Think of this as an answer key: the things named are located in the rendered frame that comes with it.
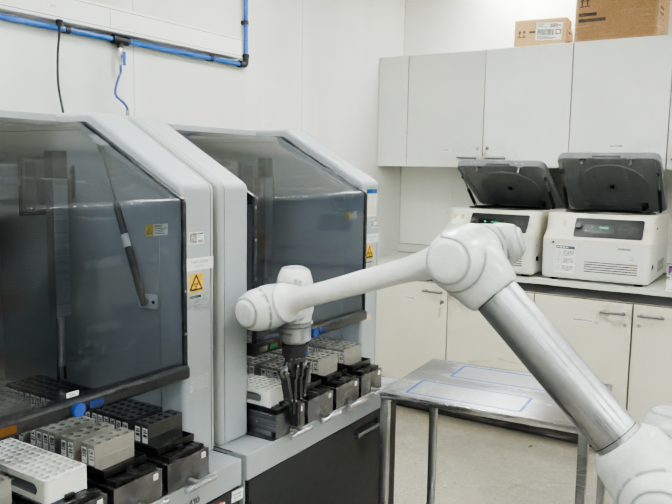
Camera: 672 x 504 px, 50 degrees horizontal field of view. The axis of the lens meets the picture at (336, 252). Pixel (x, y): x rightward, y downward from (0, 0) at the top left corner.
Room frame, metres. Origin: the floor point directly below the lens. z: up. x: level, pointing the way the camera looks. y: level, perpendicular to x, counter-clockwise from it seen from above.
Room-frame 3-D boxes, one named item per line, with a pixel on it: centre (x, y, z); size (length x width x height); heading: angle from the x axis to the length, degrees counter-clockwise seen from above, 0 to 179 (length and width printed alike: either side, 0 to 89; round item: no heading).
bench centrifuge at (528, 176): (4.31, -1.02, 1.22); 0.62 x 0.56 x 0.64; 145
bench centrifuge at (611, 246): (4.00, -1.52, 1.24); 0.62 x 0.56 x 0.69; 148
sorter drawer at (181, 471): (1.79, 0.61, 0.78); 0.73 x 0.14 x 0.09; 57
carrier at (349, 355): (2.39, -0.05, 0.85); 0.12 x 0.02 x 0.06; 146
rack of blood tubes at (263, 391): (2.06, 0.28, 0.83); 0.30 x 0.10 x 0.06; 57
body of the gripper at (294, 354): (1.95, 0.11, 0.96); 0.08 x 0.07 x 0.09; 147
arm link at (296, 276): (1.94, 0.12, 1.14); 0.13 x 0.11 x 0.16; 151
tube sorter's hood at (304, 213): (2.32, 0.27, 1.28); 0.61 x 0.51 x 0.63; 147
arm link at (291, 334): (1.95, 0.11, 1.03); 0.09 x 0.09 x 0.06
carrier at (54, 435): (1.61, 0.61, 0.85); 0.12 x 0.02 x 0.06; 148
